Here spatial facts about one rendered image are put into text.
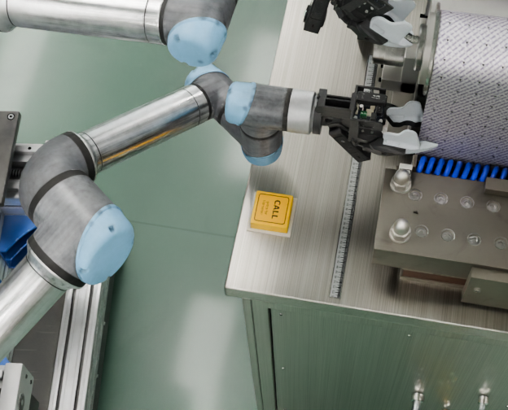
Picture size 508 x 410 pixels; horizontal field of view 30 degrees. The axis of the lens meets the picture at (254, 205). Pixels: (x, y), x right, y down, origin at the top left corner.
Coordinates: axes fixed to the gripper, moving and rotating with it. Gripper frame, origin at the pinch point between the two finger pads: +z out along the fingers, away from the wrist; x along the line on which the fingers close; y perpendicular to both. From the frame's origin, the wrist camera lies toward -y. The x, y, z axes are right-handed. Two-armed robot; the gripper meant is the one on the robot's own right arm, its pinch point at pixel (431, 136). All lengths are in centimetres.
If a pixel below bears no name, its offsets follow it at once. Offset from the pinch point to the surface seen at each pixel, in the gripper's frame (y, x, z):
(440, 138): 0.0, -0.3, 1.6
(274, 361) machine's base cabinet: -57, -26, -24
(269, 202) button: -16.6, -8.8, -27.0
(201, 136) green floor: -109, 58, -63
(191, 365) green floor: -109, -14, -50
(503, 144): 0.9, -0.3, 12.2
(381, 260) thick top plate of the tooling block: -10.2, -20.0, -5.1
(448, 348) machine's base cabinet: -32.1, -25.6, 10.0
